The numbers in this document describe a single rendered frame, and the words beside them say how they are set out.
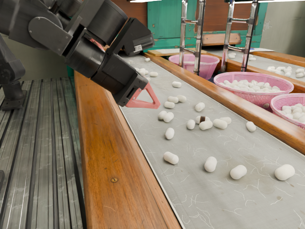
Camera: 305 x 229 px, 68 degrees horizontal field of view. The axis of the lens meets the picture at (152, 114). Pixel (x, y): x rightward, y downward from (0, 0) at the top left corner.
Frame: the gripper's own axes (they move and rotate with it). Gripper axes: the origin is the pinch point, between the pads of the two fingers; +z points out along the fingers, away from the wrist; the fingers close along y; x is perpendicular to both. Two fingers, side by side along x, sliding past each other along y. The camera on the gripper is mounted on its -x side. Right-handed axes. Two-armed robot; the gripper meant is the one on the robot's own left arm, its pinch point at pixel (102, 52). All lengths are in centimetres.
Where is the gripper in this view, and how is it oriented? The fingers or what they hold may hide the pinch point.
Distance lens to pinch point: 91.6
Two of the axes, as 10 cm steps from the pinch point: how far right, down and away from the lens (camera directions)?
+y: -3.2, -4.0, 8.6
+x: -6.1, 7.8, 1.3
